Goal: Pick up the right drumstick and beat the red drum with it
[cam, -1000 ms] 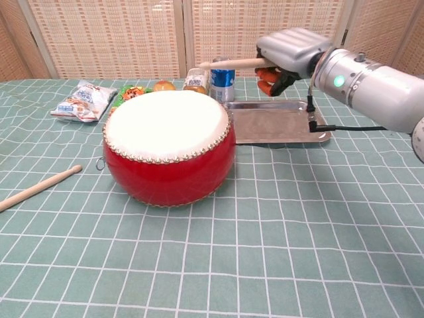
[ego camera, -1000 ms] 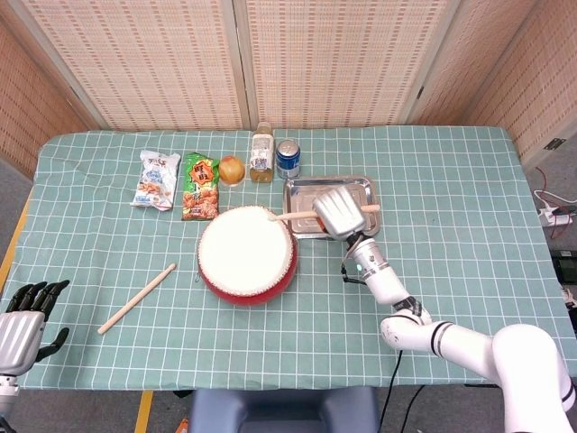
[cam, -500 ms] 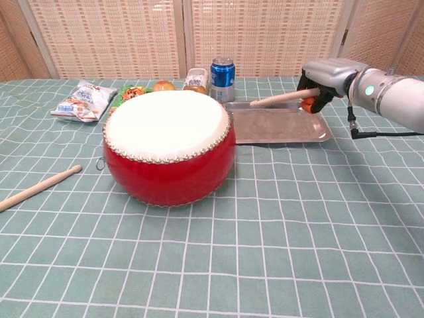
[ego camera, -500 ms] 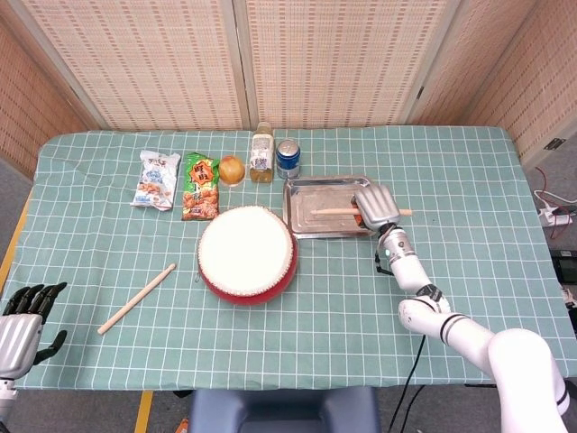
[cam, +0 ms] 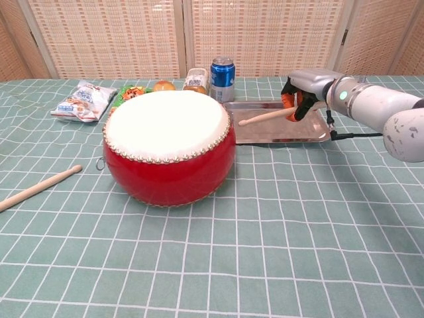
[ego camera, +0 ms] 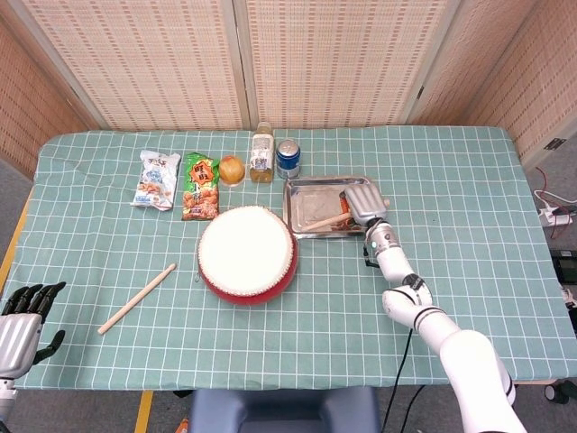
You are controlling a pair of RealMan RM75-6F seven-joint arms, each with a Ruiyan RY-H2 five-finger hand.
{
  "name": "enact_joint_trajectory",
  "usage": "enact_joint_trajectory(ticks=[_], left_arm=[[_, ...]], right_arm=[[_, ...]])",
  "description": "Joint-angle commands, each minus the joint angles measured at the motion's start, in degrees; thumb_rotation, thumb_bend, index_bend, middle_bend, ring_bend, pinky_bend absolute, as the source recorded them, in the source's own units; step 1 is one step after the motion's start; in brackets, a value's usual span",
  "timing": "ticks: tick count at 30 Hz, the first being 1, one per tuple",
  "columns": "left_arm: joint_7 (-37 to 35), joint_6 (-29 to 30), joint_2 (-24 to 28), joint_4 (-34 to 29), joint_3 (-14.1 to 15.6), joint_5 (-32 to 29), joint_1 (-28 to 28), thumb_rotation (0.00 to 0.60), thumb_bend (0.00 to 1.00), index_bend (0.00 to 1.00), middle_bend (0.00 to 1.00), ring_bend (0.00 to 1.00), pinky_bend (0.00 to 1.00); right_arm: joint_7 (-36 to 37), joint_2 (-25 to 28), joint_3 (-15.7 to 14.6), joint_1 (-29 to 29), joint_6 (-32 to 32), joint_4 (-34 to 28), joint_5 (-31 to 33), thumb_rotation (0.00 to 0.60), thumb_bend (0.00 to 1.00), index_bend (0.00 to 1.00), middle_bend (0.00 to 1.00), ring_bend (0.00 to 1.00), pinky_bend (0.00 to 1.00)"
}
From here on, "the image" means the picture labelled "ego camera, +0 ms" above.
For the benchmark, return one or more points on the silver right hand orange fingertips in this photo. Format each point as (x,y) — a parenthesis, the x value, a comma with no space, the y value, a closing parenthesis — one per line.
(367,205)

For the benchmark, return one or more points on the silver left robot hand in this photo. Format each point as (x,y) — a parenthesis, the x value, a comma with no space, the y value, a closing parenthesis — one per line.
(18,338)

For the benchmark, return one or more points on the wooden drumstick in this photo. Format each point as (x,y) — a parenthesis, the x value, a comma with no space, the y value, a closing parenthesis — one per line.
(135,300)
(322,223)

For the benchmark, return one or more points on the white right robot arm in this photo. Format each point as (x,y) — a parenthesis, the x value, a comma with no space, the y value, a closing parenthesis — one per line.
(469,356)

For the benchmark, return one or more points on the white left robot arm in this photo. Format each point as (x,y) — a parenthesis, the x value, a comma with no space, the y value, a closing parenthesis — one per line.
(5,401)

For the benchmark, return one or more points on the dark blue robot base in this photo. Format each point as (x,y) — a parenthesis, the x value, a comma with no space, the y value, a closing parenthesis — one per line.
(284,410)

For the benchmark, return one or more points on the steel rectangular tray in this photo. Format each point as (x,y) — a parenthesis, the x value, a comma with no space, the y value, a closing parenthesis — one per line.
(315,198)

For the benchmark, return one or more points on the red drum white skin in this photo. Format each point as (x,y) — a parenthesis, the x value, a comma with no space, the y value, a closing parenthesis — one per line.
(245,252)

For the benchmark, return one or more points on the green checked tablecloth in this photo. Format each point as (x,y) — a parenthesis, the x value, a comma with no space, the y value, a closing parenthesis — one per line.
(451,180)

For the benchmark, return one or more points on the blue soda can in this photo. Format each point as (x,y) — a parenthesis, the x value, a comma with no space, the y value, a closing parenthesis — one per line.
(288,160)

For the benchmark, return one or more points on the tea bottle white label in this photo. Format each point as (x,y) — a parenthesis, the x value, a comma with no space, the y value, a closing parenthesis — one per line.
(262,158)

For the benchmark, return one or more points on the yellow red apple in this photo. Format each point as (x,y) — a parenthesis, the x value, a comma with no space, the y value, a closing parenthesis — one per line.
(231,170)

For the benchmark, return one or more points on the bamboo folding screen panel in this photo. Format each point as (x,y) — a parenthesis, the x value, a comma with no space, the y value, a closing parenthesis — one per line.
(550,81)
(135,58)
(338,58)
(469,67)
(27,81)

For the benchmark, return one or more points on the green snack bag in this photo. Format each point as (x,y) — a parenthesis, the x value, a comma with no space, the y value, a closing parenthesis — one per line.
(200,189)

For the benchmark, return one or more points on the white power strip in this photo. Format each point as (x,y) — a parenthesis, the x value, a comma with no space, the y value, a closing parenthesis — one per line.
(556,218)

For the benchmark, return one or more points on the black box device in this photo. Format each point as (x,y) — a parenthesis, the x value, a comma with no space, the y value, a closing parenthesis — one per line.
(565,266)

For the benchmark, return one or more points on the white snack bag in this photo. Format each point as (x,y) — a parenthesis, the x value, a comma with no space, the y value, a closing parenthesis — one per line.
(154,180)

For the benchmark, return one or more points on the black caster wheel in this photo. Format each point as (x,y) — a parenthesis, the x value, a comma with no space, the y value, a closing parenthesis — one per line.
(553,392)

